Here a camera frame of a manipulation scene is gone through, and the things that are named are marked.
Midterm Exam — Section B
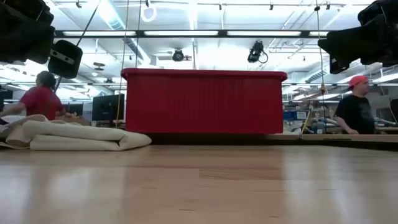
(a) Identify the black slanted hanging cable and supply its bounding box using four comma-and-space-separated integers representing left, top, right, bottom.
54, 0, 101, 93

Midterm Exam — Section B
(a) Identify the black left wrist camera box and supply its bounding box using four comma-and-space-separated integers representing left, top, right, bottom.
48, 39, 84, 80

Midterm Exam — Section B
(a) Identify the black cable with yellow plug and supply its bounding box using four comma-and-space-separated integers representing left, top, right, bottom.
314, 0, 327, 135

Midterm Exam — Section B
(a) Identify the brown cardboard box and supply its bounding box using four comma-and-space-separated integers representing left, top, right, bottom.
55, 115, 91, 126

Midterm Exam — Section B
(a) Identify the yellow hanging cable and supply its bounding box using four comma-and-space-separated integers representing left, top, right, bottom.
115, 0, 130, 128

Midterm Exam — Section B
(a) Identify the blue storage box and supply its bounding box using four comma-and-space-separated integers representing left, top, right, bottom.
282, 110, 308, 121

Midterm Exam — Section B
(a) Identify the red plastic bin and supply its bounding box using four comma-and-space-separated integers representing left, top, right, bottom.
121, 67, 289, 135

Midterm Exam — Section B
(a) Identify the black computer monitor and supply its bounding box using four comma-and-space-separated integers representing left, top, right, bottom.
91, 93, 126, 122

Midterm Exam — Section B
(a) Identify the person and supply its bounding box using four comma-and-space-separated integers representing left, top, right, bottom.
334, 75, 377, 135
0, 70, 67, 121

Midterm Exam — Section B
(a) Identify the white hanging ring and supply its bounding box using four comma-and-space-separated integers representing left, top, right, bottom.
141, 6, 157, 23

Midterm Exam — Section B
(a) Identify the round black ceiling camera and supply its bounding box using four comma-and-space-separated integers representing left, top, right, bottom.
172, 49, 192, 62

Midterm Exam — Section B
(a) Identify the cream folded cloth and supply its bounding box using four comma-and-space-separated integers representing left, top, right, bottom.
0, 114, 152, 152

